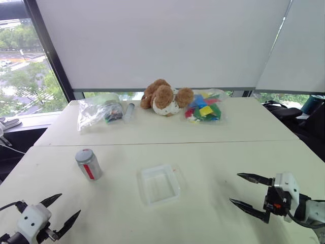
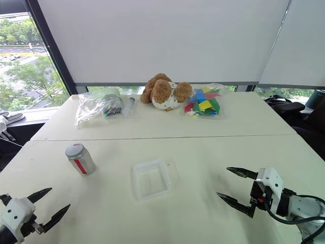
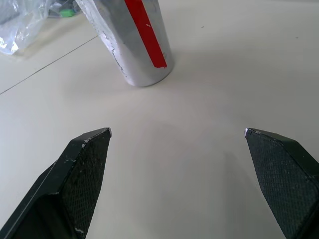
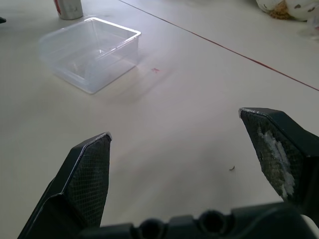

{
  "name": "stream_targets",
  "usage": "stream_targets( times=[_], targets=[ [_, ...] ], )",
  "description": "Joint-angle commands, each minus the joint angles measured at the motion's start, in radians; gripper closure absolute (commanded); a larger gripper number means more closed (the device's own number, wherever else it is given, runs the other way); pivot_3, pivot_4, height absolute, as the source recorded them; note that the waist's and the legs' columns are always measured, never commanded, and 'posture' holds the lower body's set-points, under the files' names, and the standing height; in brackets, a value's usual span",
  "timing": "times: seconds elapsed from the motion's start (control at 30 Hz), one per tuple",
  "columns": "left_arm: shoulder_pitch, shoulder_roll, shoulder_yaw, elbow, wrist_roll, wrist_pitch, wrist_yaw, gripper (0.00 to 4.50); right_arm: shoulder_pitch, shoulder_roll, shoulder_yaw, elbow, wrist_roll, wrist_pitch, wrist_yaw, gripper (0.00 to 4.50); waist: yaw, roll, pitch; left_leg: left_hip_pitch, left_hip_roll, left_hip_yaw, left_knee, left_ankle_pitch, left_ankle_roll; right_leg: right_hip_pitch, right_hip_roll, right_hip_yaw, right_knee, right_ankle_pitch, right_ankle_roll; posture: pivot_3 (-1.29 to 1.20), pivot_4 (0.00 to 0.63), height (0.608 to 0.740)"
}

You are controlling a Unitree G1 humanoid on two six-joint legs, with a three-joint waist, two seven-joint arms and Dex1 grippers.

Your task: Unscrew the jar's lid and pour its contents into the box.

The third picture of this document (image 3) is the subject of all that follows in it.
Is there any silver cylinder with red stripe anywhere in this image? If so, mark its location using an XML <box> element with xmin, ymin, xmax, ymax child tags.
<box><xmin>75</xmin><ymin>0</ymin><xmax>174</xmax><ymax>88</ymax></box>

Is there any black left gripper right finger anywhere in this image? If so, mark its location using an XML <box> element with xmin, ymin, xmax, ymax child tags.
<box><xmin>244</xmin><ymin>127</ymin><xmax>319</xmax><ymax>239</ymax></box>

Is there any clear plastic bag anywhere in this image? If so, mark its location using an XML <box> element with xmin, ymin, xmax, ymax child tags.
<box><xmin>0</xmin><ymin>0</ymin><xmax>81</xmax><ymax>55</ymax></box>

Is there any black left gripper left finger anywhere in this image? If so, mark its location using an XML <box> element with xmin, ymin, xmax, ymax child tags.
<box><xmin>0</xmin><ymin>127</ymin><xmax>112</xmax><ymax>239</ymax></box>

